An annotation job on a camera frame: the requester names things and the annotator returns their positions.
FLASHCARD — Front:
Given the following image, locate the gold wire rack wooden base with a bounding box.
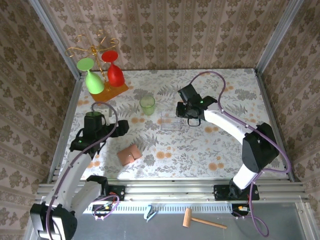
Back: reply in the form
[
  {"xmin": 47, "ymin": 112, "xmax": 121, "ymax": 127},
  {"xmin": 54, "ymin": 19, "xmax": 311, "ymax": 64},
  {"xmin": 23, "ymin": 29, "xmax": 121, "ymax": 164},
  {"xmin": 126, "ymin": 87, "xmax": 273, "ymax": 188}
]
[{"xmin": 64, "ymin": 29, "xmax": 130, "ymax": 106}]

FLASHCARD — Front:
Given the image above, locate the red plastic wine glass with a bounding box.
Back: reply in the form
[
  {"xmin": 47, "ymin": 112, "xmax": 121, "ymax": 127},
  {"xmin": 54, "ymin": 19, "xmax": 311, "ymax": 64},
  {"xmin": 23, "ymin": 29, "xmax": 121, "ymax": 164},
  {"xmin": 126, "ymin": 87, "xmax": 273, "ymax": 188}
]
[{"xmin": 101, "ymin": 50, "xmax": 125, "ymax": 88}]

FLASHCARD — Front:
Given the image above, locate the blue white plastic clip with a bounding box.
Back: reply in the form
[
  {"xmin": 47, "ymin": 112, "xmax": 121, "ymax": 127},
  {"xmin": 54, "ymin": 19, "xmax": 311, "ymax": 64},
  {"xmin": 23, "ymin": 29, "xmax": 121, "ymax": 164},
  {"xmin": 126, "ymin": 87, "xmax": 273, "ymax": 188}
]
[{"xmin": 145, "ymin": 204, "xmax": 159, "ymax": 223}]

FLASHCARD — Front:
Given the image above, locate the floral patterned tablecloth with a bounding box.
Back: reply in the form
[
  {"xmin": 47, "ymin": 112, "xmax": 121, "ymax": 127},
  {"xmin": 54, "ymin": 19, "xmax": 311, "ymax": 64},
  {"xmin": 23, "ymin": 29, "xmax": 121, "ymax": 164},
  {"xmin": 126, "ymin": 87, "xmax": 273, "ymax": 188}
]
[{"xmin": 60, "ymin": 68, "xmax": 288, "ymax": 181}]

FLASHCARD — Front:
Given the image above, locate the brown leather card holder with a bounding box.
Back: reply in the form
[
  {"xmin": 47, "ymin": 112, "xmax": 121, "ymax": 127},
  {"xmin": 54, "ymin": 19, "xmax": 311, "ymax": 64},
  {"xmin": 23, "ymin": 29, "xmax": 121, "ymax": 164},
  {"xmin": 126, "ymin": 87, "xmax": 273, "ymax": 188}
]
[{"xmin": 116, "ymin": 143, "xmax": 143, "ymax": 167}]

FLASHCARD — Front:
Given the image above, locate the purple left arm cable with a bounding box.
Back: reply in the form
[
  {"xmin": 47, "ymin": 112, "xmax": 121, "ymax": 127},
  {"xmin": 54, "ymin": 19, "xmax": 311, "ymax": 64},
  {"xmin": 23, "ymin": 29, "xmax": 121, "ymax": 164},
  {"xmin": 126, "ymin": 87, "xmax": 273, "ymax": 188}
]
[{"xmin": 44, "ymin": 101, "xmax": 121, "ymax": 240}]

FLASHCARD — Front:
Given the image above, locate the black power connector block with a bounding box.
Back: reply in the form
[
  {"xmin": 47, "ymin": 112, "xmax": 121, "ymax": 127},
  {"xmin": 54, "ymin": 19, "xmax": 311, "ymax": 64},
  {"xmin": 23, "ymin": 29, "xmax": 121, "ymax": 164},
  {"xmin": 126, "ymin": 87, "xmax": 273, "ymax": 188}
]
[
  {"xmin": 231, "ymin": 203, "xmax": 251, "ymax": 217},
  {"xmin": 91, "ymin": 203, "xmax": 113, "ymax": 218}
]

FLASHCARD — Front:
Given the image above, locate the aluminium table side rail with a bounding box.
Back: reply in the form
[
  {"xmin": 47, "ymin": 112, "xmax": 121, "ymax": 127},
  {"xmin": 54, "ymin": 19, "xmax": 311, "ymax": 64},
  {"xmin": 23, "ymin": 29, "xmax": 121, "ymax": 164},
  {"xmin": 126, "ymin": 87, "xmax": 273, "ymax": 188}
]
[
  {"xmin": 46, "ymin": 74, "xmax": 85, "ymax": 185},
  {"xmin": 253, "ymin": 69, "xmax": 297, "ymax": 183}
]

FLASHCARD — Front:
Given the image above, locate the grey metal shelf panel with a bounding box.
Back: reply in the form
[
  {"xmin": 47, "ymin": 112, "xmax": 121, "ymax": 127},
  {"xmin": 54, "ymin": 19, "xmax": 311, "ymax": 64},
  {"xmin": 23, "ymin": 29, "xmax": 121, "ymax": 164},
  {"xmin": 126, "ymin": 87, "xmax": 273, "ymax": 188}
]
[{"xmin": 23, "ymin": 196, "xmax": 320, "ymax": 240}]

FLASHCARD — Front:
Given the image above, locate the clear acrylic card box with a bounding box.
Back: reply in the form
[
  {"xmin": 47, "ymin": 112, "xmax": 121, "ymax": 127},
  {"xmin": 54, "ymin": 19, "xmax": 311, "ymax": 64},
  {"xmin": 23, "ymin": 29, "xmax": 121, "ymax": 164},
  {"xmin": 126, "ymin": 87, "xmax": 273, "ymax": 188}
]
[{"xmin": 160, "ymin": 111, "xmax": 183, "ymax": 131}]

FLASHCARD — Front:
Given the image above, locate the white slotted cable duct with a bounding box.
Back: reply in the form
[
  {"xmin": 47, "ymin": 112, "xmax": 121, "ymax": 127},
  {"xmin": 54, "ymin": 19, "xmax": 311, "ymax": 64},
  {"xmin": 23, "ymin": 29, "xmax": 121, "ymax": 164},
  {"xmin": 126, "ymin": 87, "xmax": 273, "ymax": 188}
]
[{"xmin": 82, "ymin": 202, "xmax": 233, "ymax": 215}]

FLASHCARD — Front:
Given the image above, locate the green plastic wine glass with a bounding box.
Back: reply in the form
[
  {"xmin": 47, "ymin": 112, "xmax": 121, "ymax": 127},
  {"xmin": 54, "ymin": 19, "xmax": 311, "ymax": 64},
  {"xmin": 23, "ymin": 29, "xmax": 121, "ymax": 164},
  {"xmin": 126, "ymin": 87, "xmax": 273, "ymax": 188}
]
[{"xmin": 76, "ymin": 57, "xmax": 105, "ymax": 95}]

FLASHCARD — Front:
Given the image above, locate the aluminium frame post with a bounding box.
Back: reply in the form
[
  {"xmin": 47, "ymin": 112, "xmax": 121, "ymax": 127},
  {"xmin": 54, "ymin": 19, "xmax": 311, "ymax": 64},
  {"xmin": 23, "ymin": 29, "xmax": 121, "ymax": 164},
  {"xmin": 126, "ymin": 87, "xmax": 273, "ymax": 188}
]
[
  {"xmin": 27, "ymin": 0, "xmax": 85, "ymax": 81},
  {"xmin": 254, "ymin": 0, "xmax": 305, "ymax": 76}
]

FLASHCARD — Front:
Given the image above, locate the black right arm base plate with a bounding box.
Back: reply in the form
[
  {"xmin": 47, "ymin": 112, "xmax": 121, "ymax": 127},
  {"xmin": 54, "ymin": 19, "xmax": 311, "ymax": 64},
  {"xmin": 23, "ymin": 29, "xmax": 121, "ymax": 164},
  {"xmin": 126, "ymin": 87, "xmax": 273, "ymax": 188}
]
[{"xmin": 213, "ymin": 184, "xmax": 260, "ymax": 202}]

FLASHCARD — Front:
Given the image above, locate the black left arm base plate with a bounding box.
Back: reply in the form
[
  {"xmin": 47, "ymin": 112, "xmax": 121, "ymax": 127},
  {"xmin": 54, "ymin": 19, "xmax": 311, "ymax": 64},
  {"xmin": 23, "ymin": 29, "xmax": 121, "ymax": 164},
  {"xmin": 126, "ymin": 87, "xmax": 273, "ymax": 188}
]
[{"xmin": 107, "ymin": 185, "xmax": 126, "ymax": 202}]

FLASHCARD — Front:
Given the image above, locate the small wooden mallet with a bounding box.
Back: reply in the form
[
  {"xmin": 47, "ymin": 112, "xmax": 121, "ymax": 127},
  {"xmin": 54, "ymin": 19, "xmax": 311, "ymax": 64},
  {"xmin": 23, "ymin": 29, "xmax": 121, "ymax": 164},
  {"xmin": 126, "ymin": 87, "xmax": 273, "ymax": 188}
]
[{"xmin": 182, "ymin": 207, "xmax": 228, "ymax": 230}]

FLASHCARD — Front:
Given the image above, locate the green translucent plastic cup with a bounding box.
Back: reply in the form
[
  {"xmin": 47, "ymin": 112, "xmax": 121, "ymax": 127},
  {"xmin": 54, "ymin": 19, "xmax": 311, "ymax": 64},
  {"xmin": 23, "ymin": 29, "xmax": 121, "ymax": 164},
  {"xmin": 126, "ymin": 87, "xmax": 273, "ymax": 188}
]
[{"xmin": 139, "ymin": 95, "xmax": 156, "ymax": 116}]

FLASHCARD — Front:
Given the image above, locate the aluminium frame rail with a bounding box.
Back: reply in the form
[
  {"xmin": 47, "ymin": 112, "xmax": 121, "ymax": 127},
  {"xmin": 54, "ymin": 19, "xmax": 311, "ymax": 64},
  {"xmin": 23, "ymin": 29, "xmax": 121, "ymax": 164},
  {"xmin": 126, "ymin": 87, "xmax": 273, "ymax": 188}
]
[{"xmin": 34, "ymin": 178, "xmax": 311, "ymax": 202}]

